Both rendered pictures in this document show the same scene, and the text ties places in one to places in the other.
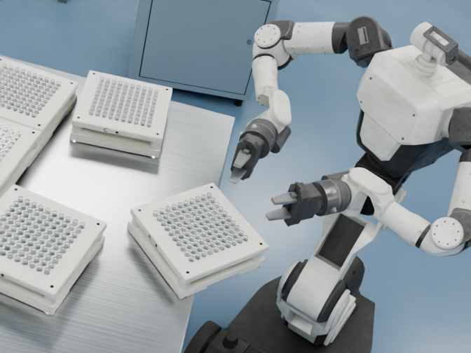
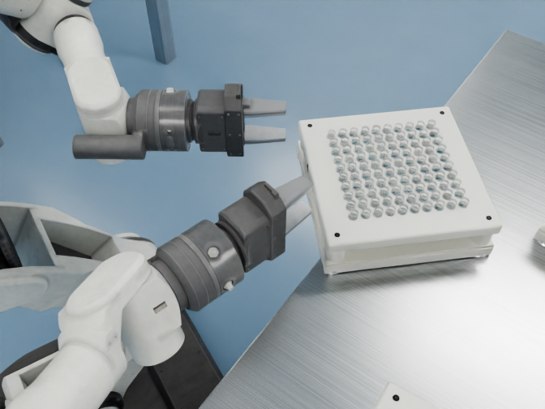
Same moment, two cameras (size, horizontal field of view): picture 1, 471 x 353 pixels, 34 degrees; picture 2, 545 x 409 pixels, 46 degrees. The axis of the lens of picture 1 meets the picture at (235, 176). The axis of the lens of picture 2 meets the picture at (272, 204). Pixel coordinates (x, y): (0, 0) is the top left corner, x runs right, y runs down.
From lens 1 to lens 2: 203 cm
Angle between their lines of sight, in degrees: 83
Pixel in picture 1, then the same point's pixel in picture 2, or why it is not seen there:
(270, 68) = (42, 390)
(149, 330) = (491, 114)
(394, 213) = (96, 50)
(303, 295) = not seen: hidden behind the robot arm
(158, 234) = (467, 172)
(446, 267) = not seen: outside the picture
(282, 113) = (125, 260)
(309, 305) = not seen: hidden behind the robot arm
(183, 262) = (443, 126)
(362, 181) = (111, 79)
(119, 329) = (529, 123)
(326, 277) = (129, 248)
